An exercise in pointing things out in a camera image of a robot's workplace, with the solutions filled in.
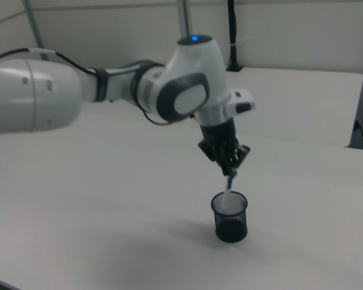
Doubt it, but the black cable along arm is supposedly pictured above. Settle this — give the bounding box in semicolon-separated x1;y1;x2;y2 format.
0;47;173;125

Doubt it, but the black mesh pen cup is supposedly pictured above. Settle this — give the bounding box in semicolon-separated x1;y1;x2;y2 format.
211;190;249;243

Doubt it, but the grey slanted metal pole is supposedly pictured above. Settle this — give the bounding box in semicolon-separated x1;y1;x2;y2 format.
22;0;50;62

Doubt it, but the white adjacent table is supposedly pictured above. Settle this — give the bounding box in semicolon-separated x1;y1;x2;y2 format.
225;66;363;149

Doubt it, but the black cable at table leg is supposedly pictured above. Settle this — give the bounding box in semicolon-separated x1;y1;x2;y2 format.
354;120;363;150

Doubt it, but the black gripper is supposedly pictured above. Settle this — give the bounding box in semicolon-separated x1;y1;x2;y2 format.
198;118;252;179

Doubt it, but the white marker with blue cap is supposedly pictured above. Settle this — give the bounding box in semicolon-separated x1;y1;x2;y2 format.
220;176;235;213

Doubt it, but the grey vertical metal pole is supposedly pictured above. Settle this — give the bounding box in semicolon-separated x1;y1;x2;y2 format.
176;0;192;39

